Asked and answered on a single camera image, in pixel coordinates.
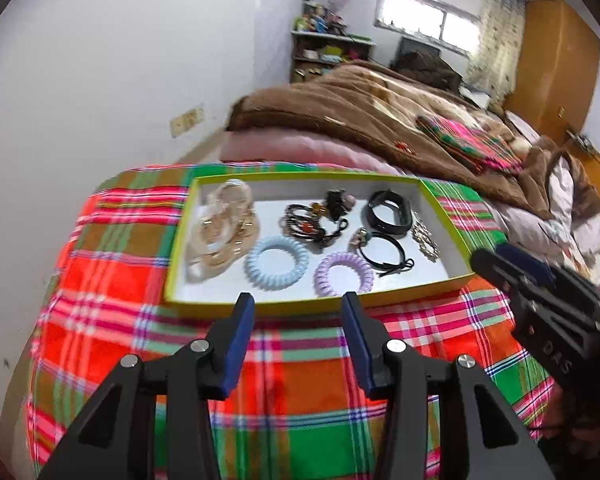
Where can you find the translucent beige hair claw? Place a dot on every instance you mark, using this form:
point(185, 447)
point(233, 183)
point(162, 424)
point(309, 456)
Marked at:
point(223, 232)

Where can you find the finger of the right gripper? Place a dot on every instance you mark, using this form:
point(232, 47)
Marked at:
point(525, 262)
point(499, 273)

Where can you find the yellow-green cardboard box tray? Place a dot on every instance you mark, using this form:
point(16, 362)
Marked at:
point(302, 262)

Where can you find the folded plaid cloth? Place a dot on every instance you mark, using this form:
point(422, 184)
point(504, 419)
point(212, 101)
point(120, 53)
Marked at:
point(476, 149)

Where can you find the wall socket plate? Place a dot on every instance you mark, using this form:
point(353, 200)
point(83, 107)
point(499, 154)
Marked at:
point(186, 121)

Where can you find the colourful plaid cloth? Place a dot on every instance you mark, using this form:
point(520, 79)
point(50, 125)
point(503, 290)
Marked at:
point(296, 412)

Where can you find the white bedding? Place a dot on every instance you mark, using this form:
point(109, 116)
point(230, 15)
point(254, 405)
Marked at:
point(571, 234)

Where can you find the black cord green bead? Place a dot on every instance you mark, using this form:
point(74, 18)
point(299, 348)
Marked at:
point(381, 251)

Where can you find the wooden shelf unit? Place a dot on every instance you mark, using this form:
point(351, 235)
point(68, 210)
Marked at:
point(316, 53)

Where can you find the gold chain jewelry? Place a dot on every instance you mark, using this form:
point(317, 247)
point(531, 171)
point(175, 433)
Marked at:
point(423, 238)

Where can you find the red bead ornament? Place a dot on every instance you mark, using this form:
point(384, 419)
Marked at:
point(403, 147)

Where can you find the wooden wardrobe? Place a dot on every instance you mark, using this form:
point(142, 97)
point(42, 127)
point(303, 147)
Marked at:
point(557, 70)

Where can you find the pink quilt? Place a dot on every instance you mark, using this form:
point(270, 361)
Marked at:
point(286, 145)

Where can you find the brown fleece blanket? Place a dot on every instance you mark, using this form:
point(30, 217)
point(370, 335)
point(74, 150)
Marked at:
point(372, 107)

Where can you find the dark jacket on chair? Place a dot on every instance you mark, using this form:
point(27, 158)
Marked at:
point(423, 63)

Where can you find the window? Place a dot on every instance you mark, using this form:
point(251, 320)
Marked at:
point(435, 21)

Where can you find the patterned curtain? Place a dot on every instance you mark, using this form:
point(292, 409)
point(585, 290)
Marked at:
point(493, 67)

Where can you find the black hair tie pink ball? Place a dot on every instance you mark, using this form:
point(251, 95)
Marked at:
point(338, 203)

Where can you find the black smart band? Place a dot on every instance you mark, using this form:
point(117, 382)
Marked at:
point(389, 212)

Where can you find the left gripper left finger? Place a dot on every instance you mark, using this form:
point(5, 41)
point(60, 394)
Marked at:
point(113, 437)

